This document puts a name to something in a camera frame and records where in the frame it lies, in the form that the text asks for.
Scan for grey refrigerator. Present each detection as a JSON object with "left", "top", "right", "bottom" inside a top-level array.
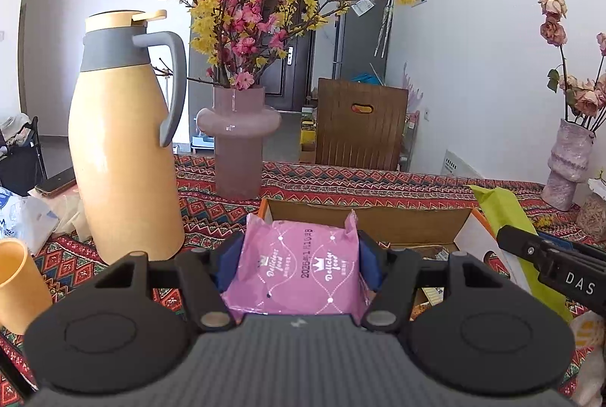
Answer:
[{"left": 332, "top": 0, "right": 389, "bottom": 85}]

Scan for pink snack packet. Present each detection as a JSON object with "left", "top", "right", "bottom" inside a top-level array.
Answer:
[{"left": 222, "top": 212, "right": 367, "bottom": 322}]

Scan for lime green snack packet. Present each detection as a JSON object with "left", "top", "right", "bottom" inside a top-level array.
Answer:
[{"left": 469, "top": 185, "right": 573, "bottom": 324}]

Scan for dried pink roses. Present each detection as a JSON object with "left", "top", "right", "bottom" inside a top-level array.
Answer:
[{"left": 538, "top": 0, "right": 605, "bottom": 134}]

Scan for red cardboard pumpkin box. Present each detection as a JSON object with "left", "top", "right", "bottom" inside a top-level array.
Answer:
[{"left": 258, "top": 199, "right": 530, "bottom": 291}]

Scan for white plastic bag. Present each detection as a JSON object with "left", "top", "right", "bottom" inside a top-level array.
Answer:
[{"left": 0, "top": 187, "right": 59, "bottom": 254}]

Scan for clear jar of seeds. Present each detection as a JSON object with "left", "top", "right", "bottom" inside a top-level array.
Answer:
[{"left": 576, "top": 178, "right": 606, "bottom": 241}]

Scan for dark brown entrance door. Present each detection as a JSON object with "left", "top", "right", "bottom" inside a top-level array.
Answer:
[{"left": 260, "top": 30, "right": 315, "bottom": 113}]

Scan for textured mauve ceramic vase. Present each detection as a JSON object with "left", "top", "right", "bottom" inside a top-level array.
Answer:
[{"left": 541, "top": 120, "right": 595, "bottom": 211}]

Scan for yellow ceramic mug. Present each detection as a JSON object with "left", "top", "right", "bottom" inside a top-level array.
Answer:
[{"left": 0, "top": 239, "right": 52, "bottom": 335}]

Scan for wooden slatted chair back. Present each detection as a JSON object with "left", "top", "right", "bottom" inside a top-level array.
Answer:
[{"left": 315, "top": 78, "right": 408, "bottom": 171}]

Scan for pink glass vase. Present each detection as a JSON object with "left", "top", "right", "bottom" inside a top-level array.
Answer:
[{"left": 196, "top": 86, "right": 281, "bottom": 201}]

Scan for yellow thermos jug grey handle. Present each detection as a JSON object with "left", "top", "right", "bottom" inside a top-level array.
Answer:
[{"left": 68, "top": 10, "right": 187, "bottom": 265}]

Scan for patterned red tablecloth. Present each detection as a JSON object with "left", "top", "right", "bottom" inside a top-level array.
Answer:
[{"left": 1, "top": 155, "right": 605, "bottom": 406}]

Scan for black folding chair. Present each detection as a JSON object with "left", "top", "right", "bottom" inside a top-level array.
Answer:
[{"left": 0, "top": 117, "right": 47, "bottom": 197}]

